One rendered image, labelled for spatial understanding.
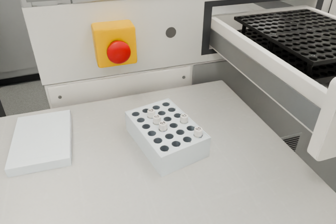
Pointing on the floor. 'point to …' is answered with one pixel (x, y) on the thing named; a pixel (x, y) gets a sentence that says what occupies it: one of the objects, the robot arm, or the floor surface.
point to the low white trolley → (217, 194)
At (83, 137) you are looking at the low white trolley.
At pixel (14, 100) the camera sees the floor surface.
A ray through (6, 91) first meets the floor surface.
